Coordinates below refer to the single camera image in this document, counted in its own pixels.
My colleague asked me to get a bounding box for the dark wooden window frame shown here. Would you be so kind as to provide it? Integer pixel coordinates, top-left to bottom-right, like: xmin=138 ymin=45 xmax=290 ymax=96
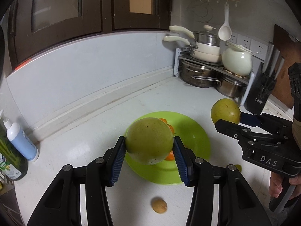
xmin=8 ymin=0 xmax=171 ymax=69

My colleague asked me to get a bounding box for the steel pot with lid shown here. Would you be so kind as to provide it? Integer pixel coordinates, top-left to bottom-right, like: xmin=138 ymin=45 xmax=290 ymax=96
xmin=193 ymin=25 xmax=220 ymax=47

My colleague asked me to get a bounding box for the white metal pot rack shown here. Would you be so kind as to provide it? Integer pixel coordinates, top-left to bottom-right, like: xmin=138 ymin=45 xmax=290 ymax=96
xmin=173 ymin=47 xmax=255 ymax=106

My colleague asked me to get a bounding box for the white ceramic pot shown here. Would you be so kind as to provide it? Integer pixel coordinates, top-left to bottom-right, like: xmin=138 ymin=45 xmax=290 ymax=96
xmin=221 ymin=42 xmax=256 ymax=76

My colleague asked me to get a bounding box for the steel pot under rack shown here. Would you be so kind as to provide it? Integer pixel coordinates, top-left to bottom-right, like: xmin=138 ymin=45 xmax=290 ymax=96
xmin=180 ymin=60 xmax=221 ymax=88

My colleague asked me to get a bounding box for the mandarin on plate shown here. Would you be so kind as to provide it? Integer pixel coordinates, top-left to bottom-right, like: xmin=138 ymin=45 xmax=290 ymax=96
xmin=165 ymin=150 xmax=175 ymax=161

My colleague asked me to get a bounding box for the cream saucepan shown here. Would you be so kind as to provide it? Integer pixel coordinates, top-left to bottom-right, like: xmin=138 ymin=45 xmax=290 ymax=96
xmin=167 ymin=25 xmax=220 ymax=56
xmin=163 ymin=36 xmax=221 ymax=63

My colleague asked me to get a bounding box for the white blue pump bottle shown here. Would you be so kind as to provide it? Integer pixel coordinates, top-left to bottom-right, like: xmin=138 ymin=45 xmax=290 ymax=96
xmin=1 ymin=110 xmax=39 ymax=162

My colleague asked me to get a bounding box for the person right hand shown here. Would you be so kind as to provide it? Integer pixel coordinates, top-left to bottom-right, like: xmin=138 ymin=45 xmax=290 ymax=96
xmin=268 ymin=172 xmax=301 ymax=200

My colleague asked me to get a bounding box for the green apple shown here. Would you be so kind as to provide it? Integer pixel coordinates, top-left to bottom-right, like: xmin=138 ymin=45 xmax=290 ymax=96
xmin=211 ymin=98 xmax=241 ymax=124
xmin=125 ymin=117 xmax=173 ymax=165

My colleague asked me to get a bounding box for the brown walnut on counter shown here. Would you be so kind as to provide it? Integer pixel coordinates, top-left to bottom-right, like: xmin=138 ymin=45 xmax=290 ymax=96
xmin=151 ymin=198 xmax=167 ymax=214

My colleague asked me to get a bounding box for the wooden cutting board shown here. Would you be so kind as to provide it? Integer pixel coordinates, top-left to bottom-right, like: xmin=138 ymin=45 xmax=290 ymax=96
xmin=272 ymin=24 xmax=300 ymax=109

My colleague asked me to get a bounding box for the dark green tomato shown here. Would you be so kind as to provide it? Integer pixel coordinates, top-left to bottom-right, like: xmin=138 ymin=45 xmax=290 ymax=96
xmin=235 ymin=164 xmax=242 ymax=173

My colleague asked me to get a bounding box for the small steel pot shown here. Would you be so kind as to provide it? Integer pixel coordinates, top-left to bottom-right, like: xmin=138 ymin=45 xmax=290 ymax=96
xmin=215 ymin=75 xmax=246 ymax=98

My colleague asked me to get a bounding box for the cream saucepan upper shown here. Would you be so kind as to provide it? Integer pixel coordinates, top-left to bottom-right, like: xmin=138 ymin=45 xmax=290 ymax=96
xmin=167 ymin=25 xmax=220 ymax=56

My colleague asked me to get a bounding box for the black knife block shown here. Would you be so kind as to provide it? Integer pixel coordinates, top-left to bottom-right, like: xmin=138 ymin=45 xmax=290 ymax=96
xmin=244 ymin=42 xmax=285 ymax=115

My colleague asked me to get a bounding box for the cream saucepan lower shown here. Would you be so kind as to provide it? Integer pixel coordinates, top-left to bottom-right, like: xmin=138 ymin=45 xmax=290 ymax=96
xmin=163 ymin=36 xmax=221 ymax=63

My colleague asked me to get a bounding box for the white plastic ladle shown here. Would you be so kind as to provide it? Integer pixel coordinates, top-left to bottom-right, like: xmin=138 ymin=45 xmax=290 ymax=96
xmin=218 ymin=2 xmax=232 ymax=41

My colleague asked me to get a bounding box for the green dish soap bottle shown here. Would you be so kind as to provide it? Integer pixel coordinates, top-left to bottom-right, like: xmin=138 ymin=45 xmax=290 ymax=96
xmin=0 ymin=124 xmax=28 ymax=181

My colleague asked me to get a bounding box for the lime green plate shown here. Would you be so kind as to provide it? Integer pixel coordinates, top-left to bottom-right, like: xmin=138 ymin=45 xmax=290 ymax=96
xmin=125 ymin=111 xmax=211 ymax=185

